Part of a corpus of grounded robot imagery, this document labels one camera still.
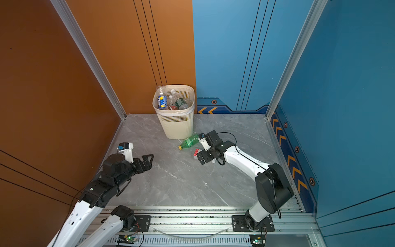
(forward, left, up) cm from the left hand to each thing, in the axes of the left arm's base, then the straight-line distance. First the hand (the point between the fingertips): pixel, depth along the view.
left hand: (147, 156), depth 73 cm
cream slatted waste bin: (+25, -11, -6) cm, 28 cm away
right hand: (+9, -28, -12) cm, 31 cm away
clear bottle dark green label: (+34, -13, +5) cm, 37 cm away
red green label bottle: (+40, -6, -2) cm, 41 cm away
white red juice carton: (+12, -22, -18) cm, 31 cm away
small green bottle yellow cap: (+20, -18, -17) cm, 32 cm away
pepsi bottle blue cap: (+36, -2, +6) cm, 37 cm away
